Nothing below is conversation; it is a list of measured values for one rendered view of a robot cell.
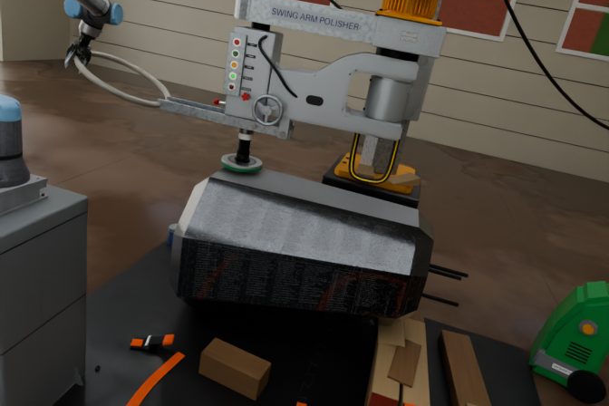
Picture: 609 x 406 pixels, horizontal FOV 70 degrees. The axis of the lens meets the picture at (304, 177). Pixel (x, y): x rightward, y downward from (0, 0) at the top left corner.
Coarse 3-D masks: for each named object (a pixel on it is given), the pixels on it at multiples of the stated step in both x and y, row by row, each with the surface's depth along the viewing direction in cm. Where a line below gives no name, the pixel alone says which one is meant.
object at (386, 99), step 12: (372, 84) 205; (384, 84) 200; (396, 84) 199; (408, 84) 202; (372, 96) 205; (384, 96) 202; (396, 96) 201; (372, 108) 206; (384, 108) 203; (396, 108) 204; (384, 120) 206; (396, 120) 206
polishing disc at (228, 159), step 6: (228, 156) 231; (234, 156) 233; (252, 156) 239; (228, 162) 222; (234, 162) 223; (240, 162) 225; (252, 162) 228; (258, 162) 230; (240, 168) 220; (246, 168) 220; (252, 168) 222; (258, 168) 226
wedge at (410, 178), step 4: (396, 176) 271; (400, 176) 271; (404, 176) 271; (408, 176) 271; (412, 176) 271; (416, 176) 271; (388, 180) 265; (392, 180) 265; (396, 180) 265; (400, 180) 265; (404, 180) 265; (408, 180) 265; (412, 180) 266; (416, 180) 267; (392, 184) 261; (396, 184) 261; (400, 184) 263; (404, 184) 264; (408, 184) 265; (412, 184) 267; (416, 184) 268
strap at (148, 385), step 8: (176, 360) 204; (160, 368) 198; (168, 368) 198; (152, 376) 192; (160, 376) 193; (144, 384) 188; (152, 384) 188; (136, 392) 183; (144, 392) 184; (136, 400) 180
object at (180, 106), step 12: (168, 96) 228; (168, 108) 219; (180, 108) 218; (192, 108) 217; (204, 108) 228; (216, 108) 227; (216, 120) 218; (228, 120) 217; (240, 120) 216; (264, 132) 217; (276, 132) 216; (288, 132) 216
